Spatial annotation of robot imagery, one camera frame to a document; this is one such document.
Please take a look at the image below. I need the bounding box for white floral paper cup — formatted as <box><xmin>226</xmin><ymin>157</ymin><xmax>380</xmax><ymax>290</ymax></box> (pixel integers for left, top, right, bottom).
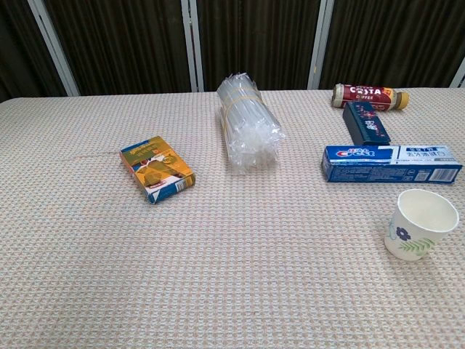
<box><xmin>384</xmin><ymin>189</ymin><xmax>460</xmax><ymax>262</ymax></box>

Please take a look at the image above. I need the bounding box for clear plastic straw bundle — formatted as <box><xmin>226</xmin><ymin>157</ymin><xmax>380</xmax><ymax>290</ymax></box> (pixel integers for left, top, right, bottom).
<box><xmin>217</xmin><ymin>72</ymin><xmax>287</xmax><ymax>175</ymax></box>

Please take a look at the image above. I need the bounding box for yellow printed carton box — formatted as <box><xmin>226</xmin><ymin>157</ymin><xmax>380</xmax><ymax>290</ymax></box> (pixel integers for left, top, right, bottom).
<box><xmin>119</xmin><ymin>135</ymin><xmax>196</xmax><ymax>205</ymax></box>

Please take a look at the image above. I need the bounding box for beige woven tablecloth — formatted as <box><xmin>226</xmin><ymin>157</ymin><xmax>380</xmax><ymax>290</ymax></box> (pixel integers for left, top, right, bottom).
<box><xmin>0</xmin><ymin>87</ymin><xmax>465</xmax><ymax>349</ymax></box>

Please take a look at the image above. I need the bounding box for dark folding screen panel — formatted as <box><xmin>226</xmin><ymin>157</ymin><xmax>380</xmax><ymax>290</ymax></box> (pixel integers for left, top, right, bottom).
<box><xmin>0</xmin><ymin>0</ymin><xmax>68</xmax><ymax>103</ymax></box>
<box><xmin>43</xmin><ymin>0</ymin><xmax>192</xmax><ymax>97</ymax></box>
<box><xmin>195</xmin><ymin>0</ymin><xmax>323</xmax><ymax>92</ymax></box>
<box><xmin>319</xmin><ymin>0</ymin><xmax>465</xmax><ymax>90</ymax></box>

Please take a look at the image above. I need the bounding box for dark blue floral box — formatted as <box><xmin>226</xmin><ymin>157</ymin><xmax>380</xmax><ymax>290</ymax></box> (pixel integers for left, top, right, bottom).
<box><xmin>342</xmin><ymin>101</ymin><xmax>392</xmax><ymax>147</ymax></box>

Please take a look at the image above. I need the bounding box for blue Crest toothpaste box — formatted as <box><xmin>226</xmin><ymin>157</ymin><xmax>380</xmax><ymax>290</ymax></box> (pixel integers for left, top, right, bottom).
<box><xmin>320</xmin><ymin>145</ymin><xmax>464</xmax><ymax>185</ymax></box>

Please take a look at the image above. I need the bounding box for red Costa coffee bottle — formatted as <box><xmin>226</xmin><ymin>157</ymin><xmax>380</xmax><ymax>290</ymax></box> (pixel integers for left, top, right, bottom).
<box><xmin>331</xmin><ymin>83</ymin><xmax>411</xmax><ymax>110</ymax></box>

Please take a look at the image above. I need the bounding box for white screen frame post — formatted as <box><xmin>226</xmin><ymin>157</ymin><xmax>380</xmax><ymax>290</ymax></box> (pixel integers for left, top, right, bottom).
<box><xmin>449</xmin><ymin>57</ymin><xmax>465</xmax><ymax>89</ymax></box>
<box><xmin>27</xmin><ymin>0</ymin><xmax>81</xmax><ymax>97</ymax></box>
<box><xmin>180</xmin><ymin>0</ymin><xmax>205</xmax><ymax>93</ymax></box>
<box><xmin>307</xmin><ymin>0</ymin><xmax>335</xmax><ymax>91</ymax></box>

